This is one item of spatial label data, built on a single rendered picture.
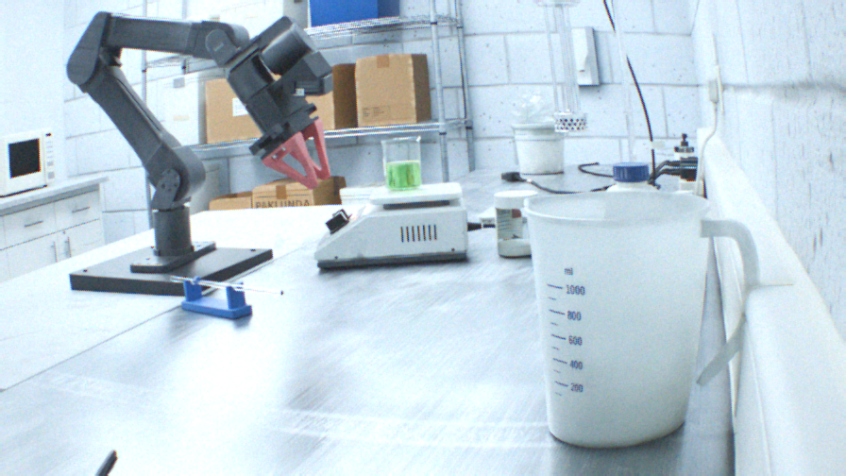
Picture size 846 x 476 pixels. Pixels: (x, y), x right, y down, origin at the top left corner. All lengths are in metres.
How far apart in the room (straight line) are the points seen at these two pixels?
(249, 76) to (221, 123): 2.48
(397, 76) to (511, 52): 0.52
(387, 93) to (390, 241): 2.23
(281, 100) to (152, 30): 0.25
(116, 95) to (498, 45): 2.54
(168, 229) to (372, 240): 0.30
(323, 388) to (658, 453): 0.30
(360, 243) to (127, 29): 0.49
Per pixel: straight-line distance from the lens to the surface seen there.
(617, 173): 1.01
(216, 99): 3.66
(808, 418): 0.31
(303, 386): 0.71
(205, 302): 1.00
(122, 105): 1.27
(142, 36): 1.26
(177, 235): 1.24
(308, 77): 1.13
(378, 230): 1.16
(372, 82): 3.38
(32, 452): 0.62
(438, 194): 1.16
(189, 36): 1.21
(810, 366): 0.37
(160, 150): 1.22
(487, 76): 3.62
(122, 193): 4.54
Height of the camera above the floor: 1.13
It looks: 10 degrees down
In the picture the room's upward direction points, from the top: 4 degrees counter-clockwise
